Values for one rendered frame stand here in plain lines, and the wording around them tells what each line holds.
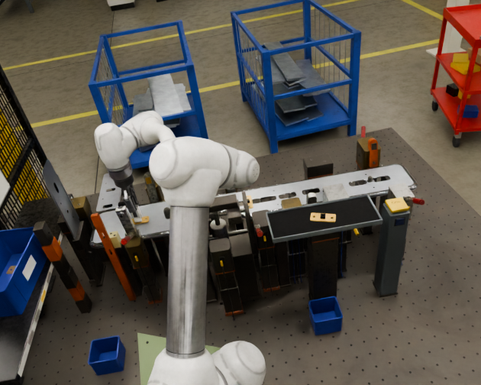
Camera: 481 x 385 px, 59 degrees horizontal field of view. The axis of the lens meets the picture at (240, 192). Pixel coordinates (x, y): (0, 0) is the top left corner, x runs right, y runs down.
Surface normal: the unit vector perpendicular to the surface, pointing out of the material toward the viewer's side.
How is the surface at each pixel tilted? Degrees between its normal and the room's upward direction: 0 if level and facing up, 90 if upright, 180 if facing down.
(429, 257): 0
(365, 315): 0
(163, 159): 48
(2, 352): 0
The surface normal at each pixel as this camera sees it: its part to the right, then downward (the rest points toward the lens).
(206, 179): 0.72, 0.11
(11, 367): -0.12, -0.77
